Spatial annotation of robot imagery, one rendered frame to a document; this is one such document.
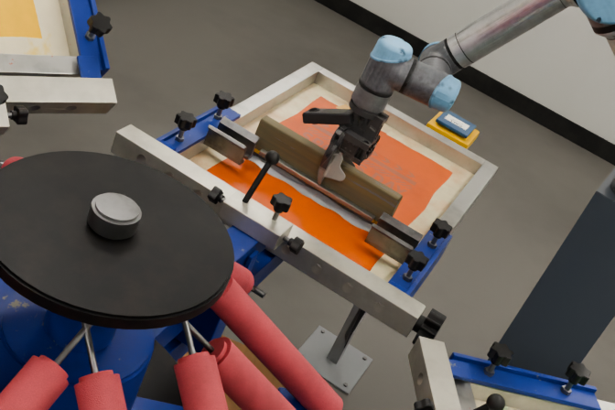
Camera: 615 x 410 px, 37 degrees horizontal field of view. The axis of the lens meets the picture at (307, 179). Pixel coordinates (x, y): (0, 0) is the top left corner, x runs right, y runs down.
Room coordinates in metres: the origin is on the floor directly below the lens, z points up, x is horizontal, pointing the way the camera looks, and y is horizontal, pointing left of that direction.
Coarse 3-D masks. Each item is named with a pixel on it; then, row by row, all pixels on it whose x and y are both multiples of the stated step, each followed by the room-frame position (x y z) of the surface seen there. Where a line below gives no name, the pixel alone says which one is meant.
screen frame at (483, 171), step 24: (312, 72) 2.28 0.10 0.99; (264, 96) 2.03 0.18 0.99; (288, 96) 2.15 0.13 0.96; (240, 120) 1.88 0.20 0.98; (408, 120) 2.25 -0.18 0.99; (432, 144) 2.22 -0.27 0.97; (456, 144) 2.23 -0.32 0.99; (480, 168) 2.15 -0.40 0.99; (480, 192) 2.07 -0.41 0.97; (456, 216) 1.86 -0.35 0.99
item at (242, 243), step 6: (234, 228) 1.38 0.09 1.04; (234, 234) 1.36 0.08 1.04; (240, 234) 1.37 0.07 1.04; (246, 234) 1.38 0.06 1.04; (234, 240) 1.35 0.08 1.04; (240, 240) 1.36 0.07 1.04; (246, 240) 1.36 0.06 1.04; (252, 240) 1.37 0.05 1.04; (234, 246) 1.33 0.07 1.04; (240, 246) 1.34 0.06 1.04; (246, 246) 1.35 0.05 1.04; (252, 246) 1.35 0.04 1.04; (258, 246) 1.38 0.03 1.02; (264, 246) 1.42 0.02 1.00; (234, 252) 1.32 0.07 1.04; (240, 252) 1.32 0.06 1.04; (246, 252) 1.33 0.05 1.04; (252, 252) 1.36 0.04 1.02; (234, 258) 1.30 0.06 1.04; (240, 258) 1.31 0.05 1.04; (246, 258) 1.34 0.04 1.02
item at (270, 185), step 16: (320, 96) 2.24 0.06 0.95; (304, 128) 2.03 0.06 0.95; (224, 160) 1.74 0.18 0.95; (224, 176) 1.68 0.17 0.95; (240, 176) 1.70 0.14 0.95; (256, 176) 1.73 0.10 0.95; (272, 176) 1.76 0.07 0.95; (256, 192) 1.67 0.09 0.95; (272, 192) 1.69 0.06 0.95; (288, 192) 1.72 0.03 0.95; (272, 208) 1.64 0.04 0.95
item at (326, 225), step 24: (384, 144) 2.13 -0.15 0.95; (408, 168) 2.06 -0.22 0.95; (432, 168) 2.12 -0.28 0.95; (408, 192) 1.94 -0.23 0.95; (432, 192) 1.99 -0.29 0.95; (312, 216) 1.67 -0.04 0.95; (336, 216) 1.71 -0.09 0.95; (408, 216) 1.84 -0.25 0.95; (336, 240) 1.62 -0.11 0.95; (360, 240) 1.66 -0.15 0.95; (360, 264) 1.57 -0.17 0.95
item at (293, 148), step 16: (272, 128) 1.79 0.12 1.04; (288, 128) 1.81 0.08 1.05; (256, 144) 1.80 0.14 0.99; (272, 144) 1.79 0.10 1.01; (288, 144) 1.78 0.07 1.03; (304, 144) 1.77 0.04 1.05; (288, 160) 1.78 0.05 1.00; (304, 160) 1.77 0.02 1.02; (320, 160) 1.76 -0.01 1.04; (352, 176) 1.74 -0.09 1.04; (368, 176) 1.75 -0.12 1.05; (336, 192) 1.74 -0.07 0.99; (352, 192) 1.74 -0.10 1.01; (368, 192) 1.73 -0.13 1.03; (384, 192) 1.72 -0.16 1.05; (368, 208) 1.72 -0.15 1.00; (384, 208) 1.72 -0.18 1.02
